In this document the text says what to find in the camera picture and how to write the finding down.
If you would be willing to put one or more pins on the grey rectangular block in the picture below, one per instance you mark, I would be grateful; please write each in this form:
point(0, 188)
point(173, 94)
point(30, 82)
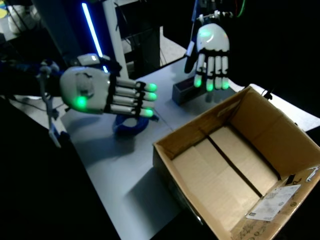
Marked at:
point(182, 92)

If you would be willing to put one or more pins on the white rounded machine shell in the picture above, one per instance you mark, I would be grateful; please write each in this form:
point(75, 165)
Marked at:
point(20, 20)

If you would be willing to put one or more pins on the blue light strip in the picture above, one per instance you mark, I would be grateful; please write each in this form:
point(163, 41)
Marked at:
point(91, 27)

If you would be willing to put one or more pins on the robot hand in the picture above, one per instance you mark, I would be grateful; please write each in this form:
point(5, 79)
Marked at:
point(212, 37)
point(85, 87)

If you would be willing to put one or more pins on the open cardboard box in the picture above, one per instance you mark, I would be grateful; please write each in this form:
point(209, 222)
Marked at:
point(225, 162)

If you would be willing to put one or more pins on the white frame post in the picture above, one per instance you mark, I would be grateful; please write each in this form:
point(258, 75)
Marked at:
point(116, 37)

